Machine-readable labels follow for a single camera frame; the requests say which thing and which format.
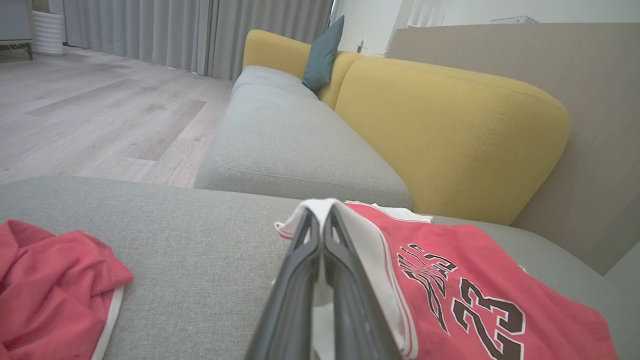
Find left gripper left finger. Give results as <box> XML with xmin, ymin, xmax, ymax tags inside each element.
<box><xmin>245</xmin><ymin>207</ymin><xmax>321</xmax><ymax>360</ymax></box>

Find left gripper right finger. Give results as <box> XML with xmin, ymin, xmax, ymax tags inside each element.
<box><xmin>322</xmin><ymin>204</ymin><xmax>401</xmax><ymax>360</ymax></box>

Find red basketball jersey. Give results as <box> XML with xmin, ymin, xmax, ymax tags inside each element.
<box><xmin>274</xmin><ymin>198</ymin><xmax>621</xmax><ymax>360</ymax></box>

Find red shorts white stripes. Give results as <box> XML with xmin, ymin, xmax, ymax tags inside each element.
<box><xmin>0</xmin><ymin>219</ymin><xmax>134</xmax><ymax>360</ymax></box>

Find large grey sofa ottoman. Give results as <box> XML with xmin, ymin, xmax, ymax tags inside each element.
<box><xmin>0</xmin><ymin>175</ymin><xmax>640</xmax><ymax>360</ymax></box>

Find yellow sofa backrest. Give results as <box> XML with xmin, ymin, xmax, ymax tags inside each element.
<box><xmin>334</xmin><ymin>55</ymin><xmax>572</xmax><ymax>226</ymax></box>
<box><xmin>242</xmin><ymin>29</ymin><xmax>361</xmax><ymax>111</ymax></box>

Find teal throw pillow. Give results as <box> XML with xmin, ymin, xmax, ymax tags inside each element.
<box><xmin>301</xmin><ymin>15</ymin><xmax>346</xmax><ymax>93</ymax></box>

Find grey curtains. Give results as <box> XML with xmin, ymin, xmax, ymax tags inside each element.
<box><xmin>47</xmin><ymin>0</ymin><xmax>335</xmax><ymax>81</ymax></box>

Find white ribbed basket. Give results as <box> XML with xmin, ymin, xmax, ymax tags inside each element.
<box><xmin>31</xmin><ymin>11</ymin><xmax>66</xmax><ymax>56</ymax></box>

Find grey cabinet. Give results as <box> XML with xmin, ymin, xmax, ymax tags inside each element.
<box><xmin>0</xmin><ymin>0</ymin><xmax>35</xmax><ymax>61</ymax></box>

